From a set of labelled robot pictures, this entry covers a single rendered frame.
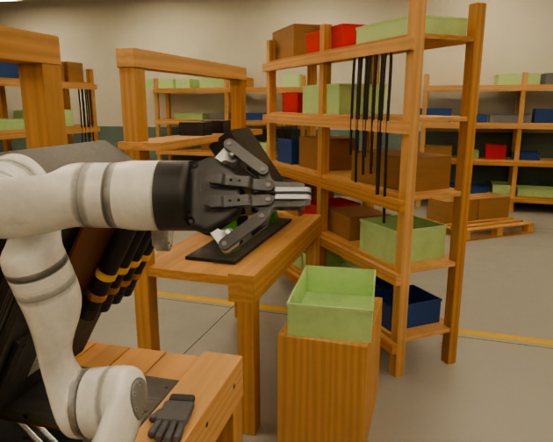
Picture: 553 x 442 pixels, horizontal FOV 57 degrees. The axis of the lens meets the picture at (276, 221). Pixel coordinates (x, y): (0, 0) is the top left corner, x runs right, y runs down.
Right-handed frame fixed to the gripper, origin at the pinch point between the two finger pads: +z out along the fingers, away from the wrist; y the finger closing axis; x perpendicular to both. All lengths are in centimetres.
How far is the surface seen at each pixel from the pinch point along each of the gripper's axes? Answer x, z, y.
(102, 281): 50, -38, 0
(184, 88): 788, -206, 504
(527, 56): 675, 379, 491
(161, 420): 92, -34, -29
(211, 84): 776, -154, 503
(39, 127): 93, -81, 57
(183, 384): 110, -33, -20
